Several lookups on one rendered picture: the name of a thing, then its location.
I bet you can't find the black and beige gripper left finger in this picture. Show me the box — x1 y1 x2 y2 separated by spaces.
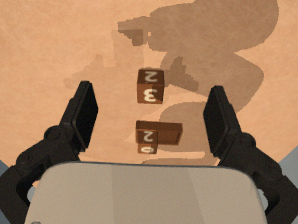
0 81 98 224

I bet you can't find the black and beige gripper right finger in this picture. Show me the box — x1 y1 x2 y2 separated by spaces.
203 85 298 224

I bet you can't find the brown number cube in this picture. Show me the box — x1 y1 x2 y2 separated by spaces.
138 131 158 154
137 69 164 104

